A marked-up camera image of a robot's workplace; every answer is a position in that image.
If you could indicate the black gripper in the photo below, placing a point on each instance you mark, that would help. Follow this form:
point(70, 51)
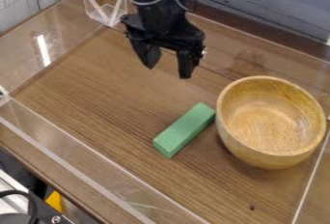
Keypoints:
point(161, 25)

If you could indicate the green rectangular block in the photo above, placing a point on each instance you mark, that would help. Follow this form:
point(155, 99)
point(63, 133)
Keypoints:
point(182, 131)

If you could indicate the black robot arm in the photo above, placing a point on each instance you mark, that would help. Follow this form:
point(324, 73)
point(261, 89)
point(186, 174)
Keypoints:
point(159, 26)

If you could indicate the brown wooden bowl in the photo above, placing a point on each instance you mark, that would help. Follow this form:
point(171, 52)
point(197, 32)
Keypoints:
point(270, 121)

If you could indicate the yellow tag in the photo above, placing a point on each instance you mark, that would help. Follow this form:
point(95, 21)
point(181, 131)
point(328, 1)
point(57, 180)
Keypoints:
point(55, 202)

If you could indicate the clear acrylic corner bracket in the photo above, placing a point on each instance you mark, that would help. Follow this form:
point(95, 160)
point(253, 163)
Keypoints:
point(106, 14)

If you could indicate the clear acrylic tray wall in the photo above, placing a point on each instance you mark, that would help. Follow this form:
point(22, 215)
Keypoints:
point(110, 193)

